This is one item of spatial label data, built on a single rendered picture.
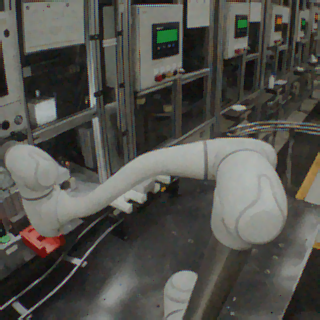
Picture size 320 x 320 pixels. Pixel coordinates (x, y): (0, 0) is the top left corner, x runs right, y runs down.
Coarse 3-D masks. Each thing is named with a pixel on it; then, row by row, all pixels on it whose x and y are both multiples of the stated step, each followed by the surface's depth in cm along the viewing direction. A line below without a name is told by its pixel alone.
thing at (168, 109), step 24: (144, 0) 256; (168, 0) 244; (192, 0) 193; (216, 0) 219; (192, 24) 200; (216, 24) 229; (192, 48) 210; (144, 96) 180; (168, 96) 201; (192, 96) 269; (144, 120) 186; (168, 120) 208; (144, 144) 192
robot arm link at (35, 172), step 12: (12, 156) 76; (24, 156) 75; (36, 156) 75; (48, 156) 77; (12, 168) 76; (24, 168) 73; (36, 168) 73; (48, 168) 75; (24, 180) 74; (36, 180) 73; (48, 180) 76; (24, 192) 78; (36, 192) 78; (48, 192) 82
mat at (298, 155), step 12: (312, 108) 584; (312, 120) 525; (300, 132) 474; (300, 144) 435; (312, 144) 437; (300, 156) 402; (312, 156) 403; (276, 168) 372; (300, 168) 373; (312, 168) 374; (300, 180) 349; (312, 180) 350; (300, 192) 327
